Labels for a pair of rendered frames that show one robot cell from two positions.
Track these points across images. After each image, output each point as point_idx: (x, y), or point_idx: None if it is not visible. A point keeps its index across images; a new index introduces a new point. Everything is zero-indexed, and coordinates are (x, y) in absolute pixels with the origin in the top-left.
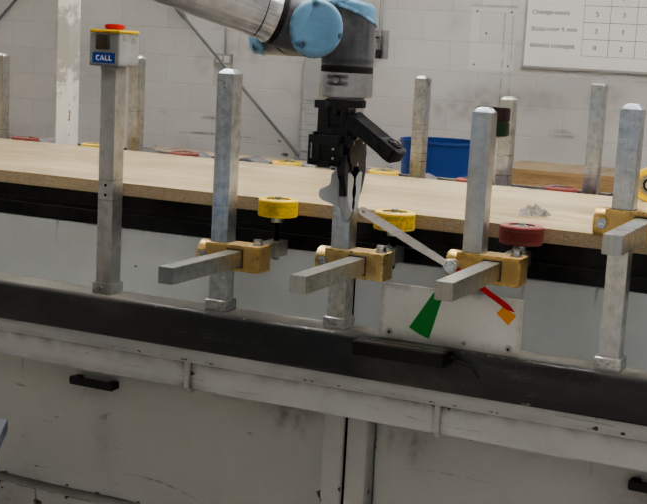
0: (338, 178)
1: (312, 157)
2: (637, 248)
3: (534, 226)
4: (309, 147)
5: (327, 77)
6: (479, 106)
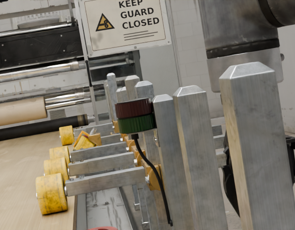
0: (293, 185)
1: (292, 172)
2: (75, 222)
3: (95, 229)
4: None
5: (280, 54)
6: (144, 99)
